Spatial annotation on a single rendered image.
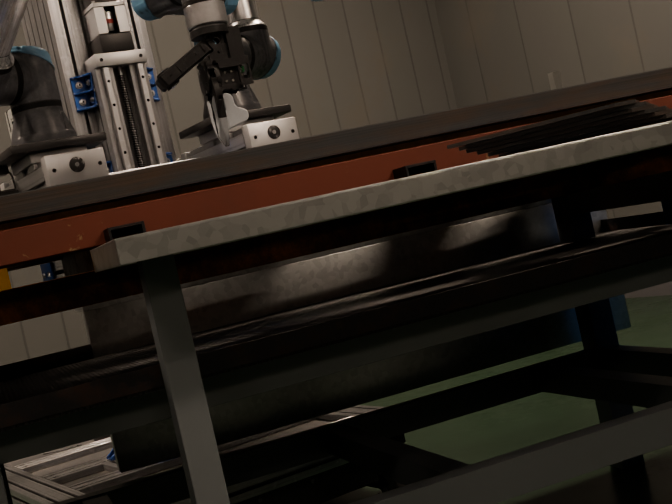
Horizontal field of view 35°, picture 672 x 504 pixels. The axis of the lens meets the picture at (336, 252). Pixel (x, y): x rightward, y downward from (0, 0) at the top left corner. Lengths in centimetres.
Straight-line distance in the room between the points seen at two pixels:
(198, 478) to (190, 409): 8
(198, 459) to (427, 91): 527
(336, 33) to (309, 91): 40
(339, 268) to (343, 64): 384
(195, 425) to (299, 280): 110
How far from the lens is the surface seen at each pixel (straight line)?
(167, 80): 191
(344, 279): 240
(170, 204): 151
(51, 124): 251
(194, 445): 131
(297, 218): 122
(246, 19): 286
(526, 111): 173
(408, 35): 647
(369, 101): 621
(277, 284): 236
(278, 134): 257
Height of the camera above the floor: 71
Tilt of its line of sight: 1 degrees down
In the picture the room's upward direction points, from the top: 13 degrees counter-clockwise
